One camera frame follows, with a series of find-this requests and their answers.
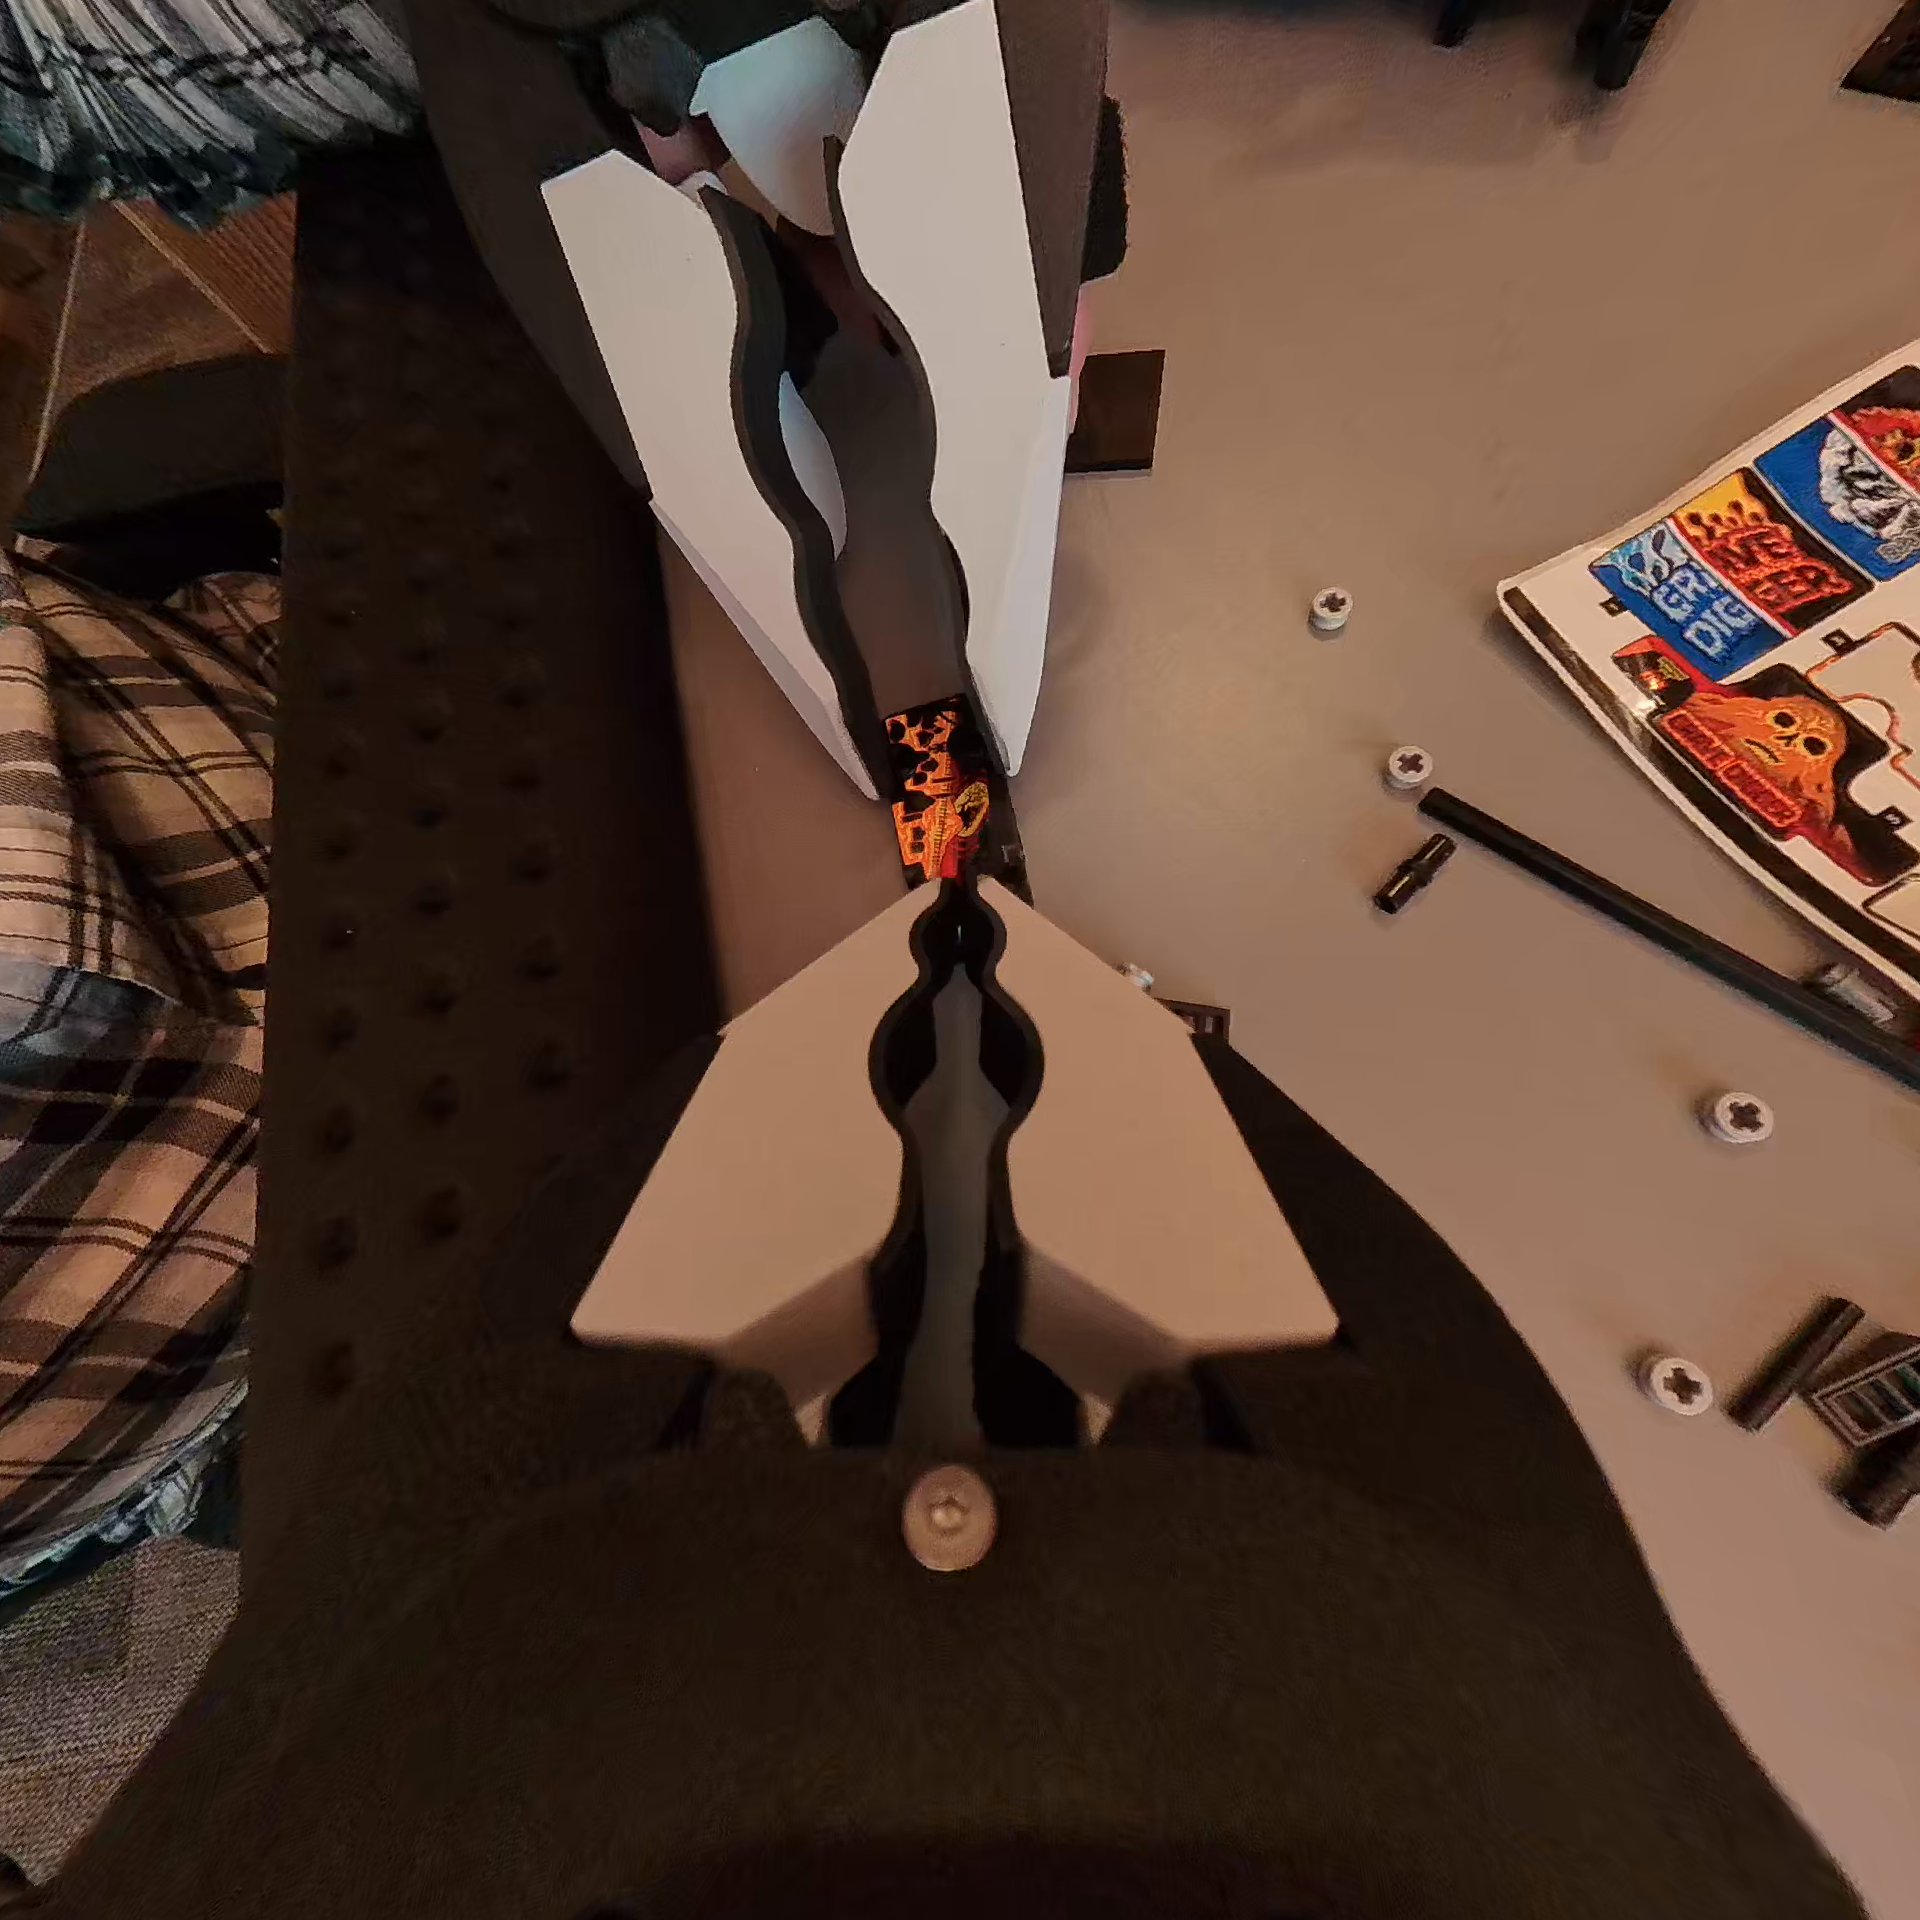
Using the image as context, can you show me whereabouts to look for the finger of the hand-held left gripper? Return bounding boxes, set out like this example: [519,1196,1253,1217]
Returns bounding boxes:
[542,148,882,803]
[829,0,1077,778]

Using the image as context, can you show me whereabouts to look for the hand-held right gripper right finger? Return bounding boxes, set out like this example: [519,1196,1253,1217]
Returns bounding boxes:
[964,876,1340,1450]

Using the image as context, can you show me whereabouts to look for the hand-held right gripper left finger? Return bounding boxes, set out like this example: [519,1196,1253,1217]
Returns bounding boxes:
[567,878,944,1450]

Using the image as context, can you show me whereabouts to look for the sticker sheet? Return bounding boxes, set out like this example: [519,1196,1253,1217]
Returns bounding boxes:
[1497,338,1920,1004]

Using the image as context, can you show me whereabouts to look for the person's left forearm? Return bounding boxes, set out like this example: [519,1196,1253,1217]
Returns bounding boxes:
[0,0,422,211]

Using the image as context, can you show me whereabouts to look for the grey desk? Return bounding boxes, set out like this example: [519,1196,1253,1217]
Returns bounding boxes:
[659,0,1920,1920]

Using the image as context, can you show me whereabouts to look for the black smooth square tile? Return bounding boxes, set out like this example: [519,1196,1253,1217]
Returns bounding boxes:
[1067,348,1164,477]

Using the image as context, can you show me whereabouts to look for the black chair armrest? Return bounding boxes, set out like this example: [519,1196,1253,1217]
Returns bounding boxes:
[13,361,284,548]

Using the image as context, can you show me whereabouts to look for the long black toy axle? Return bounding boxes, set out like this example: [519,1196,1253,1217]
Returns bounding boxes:
[1416,786,1920,1090]

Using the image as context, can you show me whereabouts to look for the person's plaid shirt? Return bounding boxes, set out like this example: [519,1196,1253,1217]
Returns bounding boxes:
[0,540,284,1591]

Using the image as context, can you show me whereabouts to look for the black toy grille tile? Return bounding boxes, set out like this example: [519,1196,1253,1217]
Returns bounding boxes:
[1804,1343,1920,1446]

